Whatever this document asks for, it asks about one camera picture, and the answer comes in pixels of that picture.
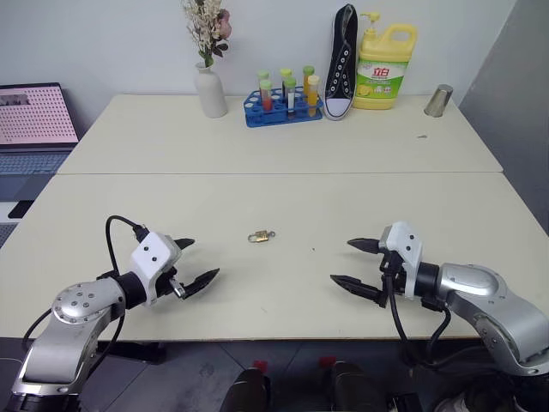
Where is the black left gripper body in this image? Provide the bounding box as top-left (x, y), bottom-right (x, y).
top-left (154, 265), bottom-right (188, 301)

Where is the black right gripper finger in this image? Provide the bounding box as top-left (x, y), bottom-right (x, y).
top-left (329, 274), bottom-right (388, 308)
top-left (346, 237), bottom-right (382, 254)

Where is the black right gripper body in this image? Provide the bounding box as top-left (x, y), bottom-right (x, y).
top-left (377, 246), bottom-right (407, 308)

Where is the dark rounded shape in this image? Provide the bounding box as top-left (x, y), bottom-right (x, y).
top-left (222, 367), bottom-right (273, 412)
top-left (327, 360), bottom-right (383, 412)

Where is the white ceramic vase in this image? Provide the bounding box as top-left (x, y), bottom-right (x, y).
top-left (193, 61), bottom-right (229, 119)

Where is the orange liquid yellow-capped test tube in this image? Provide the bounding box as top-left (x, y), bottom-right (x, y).
top-left (306, 75), bottom-right (322, 118)

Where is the blue test tube rack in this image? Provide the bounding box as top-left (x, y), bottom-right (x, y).
top-left (243, 87), bottom-right (325, 129)

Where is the black flat pad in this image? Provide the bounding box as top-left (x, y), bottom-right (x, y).
top-left (7, 198), bottom-right (37, 220)

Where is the steel metal cup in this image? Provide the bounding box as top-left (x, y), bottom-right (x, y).
top-left (423, 83), bottom-right (455, 118)

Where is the white-labelled green-capped test tube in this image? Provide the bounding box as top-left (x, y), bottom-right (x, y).
top-left (283, 76), bottom-right (299, 116)

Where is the red liquid test tube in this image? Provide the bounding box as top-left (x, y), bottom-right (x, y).
top-left (258, 79), bottom-right (275, 112)

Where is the yellow detergent pump bottle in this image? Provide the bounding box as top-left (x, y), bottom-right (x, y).
top-left (352, 11), bottom-right (419, 111)

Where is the black canvas sneaker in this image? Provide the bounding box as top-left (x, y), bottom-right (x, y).
top-left (322, 3), bottom-right (359, 122)

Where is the empty green-capped test tube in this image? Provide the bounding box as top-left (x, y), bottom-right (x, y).
top-left (256, 69), bottom-right (270, 103)

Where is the grey laptop with pink screen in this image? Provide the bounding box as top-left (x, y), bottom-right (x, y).
top-left (0, 82), bottom-right (82, 203)

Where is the dried flower bouquet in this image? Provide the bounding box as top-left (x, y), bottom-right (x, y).
top-left (180, 0), bottom-right (233, 69)

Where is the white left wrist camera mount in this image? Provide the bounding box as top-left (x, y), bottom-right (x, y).
top-left (129, 231), bottom-right (184, 308)

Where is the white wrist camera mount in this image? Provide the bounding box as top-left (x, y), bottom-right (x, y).
top-left (129, 231), bottom-right (184, 308)
top-left (378, 221), bottom-right (424, 300)

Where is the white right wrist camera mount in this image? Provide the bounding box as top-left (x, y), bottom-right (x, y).
top-left (378, 221), bottom-right (424, 300)

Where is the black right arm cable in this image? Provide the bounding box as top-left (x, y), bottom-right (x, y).
top-left (380, 257), bottom-right (486, 371)

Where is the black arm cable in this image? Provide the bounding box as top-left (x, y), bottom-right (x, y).
top-left (21, 215), bottom-right (149, 379)
top-left (380, 257), bottom-right (486, 371)

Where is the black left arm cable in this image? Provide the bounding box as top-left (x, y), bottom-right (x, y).
top-left (21, 215), bottom-right (149, 379)

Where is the black table frame bar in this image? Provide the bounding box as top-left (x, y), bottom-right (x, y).
top-left (95, 340), bottom-right (169, 367)

